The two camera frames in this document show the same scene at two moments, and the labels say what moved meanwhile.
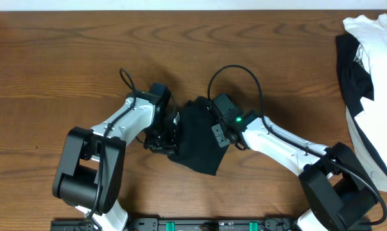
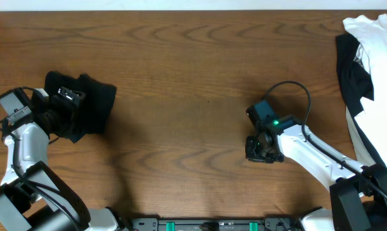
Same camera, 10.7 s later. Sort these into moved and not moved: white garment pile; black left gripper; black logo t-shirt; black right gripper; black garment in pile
Moved: black left gripper; black logo t-shirt; black right gripper
Not moved: black garment in pile; white garment pile
